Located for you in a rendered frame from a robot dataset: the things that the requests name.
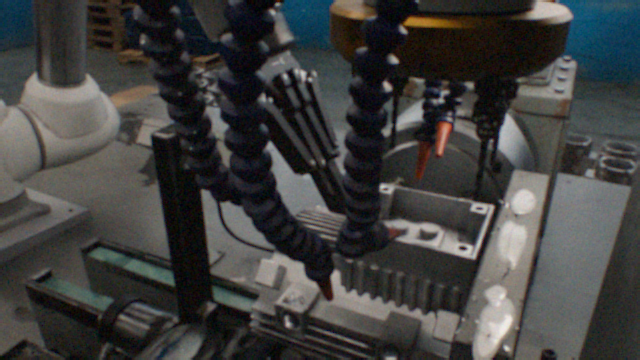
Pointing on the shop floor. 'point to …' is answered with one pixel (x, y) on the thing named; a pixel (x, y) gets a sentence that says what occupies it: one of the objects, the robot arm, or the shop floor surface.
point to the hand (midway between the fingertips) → (334, 191)
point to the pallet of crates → (184, 36)
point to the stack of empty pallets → (107, 24)
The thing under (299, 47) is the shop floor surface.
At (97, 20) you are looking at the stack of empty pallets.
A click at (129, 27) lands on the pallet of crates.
